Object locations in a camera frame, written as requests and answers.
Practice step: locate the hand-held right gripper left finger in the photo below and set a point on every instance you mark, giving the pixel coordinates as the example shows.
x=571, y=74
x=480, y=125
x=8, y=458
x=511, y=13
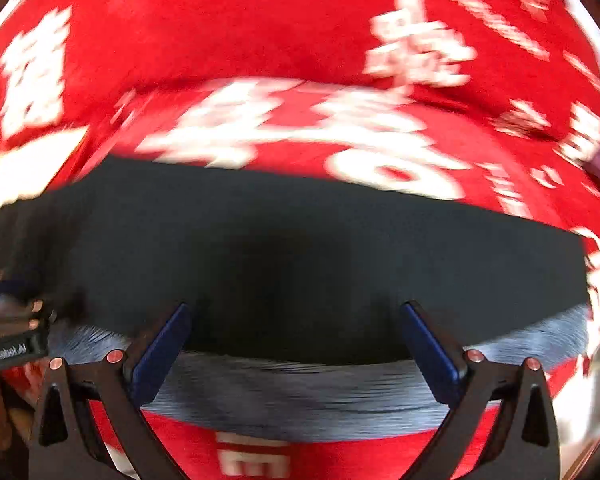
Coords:
x=161, y=357

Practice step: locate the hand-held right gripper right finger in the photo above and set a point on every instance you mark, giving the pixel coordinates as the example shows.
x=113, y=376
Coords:
x=430, y=357

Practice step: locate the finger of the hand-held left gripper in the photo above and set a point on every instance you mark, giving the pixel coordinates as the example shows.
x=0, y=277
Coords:
x=15, y=312

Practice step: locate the black pants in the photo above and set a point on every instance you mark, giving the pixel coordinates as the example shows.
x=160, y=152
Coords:
x=280, y=260

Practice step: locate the red printed blanket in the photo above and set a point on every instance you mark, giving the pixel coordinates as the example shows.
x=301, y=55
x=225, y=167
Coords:
x=280, y=35

